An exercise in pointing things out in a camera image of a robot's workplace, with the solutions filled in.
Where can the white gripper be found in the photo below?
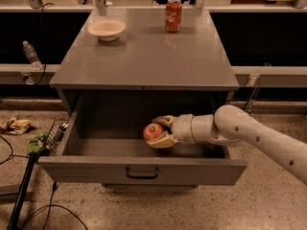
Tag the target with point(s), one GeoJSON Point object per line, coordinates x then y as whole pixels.
{"type": "Point", "coordinates": [182, 128]}

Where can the red apple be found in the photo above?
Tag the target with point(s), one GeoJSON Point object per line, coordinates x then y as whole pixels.
{"type": "Point", "coordinates": [152, 131]}

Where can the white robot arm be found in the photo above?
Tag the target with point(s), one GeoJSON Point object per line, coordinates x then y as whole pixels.
{"type": "Point", "coordinates": [228, 126]}

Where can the grey open top drawer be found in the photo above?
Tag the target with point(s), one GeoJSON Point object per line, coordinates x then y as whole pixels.
{"type": "Point", "coordinates": [105, 136]}

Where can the grey metal cabinet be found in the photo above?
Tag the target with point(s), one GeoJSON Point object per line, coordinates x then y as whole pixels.
{"type": "Point", "coordinates": [146, 71]}

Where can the white paper bowl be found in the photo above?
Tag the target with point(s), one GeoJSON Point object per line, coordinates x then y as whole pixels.
{"type": "Point", "coordinates": [107, 29]}

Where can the red cola can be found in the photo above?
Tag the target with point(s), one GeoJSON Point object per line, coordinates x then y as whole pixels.
{"type": "Point", "coordinates": [173, 16]}

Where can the green snack bag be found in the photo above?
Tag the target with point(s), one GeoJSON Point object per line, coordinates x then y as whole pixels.
{"type": "Point", "coordinates": [36, 142]}

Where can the black metal pole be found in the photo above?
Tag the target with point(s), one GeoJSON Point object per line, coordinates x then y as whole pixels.
{"type": "Point", "coordinates": [22, 191]}

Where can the clear plastic water bottle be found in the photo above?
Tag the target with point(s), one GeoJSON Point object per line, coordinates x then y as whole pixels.
{"type": "Point", "coordinates": [32, 56]}

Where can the black drawer handle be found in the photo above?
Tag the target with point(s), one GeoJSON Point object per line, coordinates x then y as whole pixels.
{"type": "Point", "coordinates": [142, 175]}

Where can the metal bracket clamp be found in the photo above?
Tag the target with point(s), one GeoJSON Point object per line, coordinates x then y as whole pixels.
{"type": "Point", "coordinates": [254, 90]}

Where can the wire mesh basket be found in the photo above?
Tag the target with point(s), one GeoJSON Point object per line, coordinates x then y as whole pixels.
{"type": "Point", "coordinates": [55, 136]}

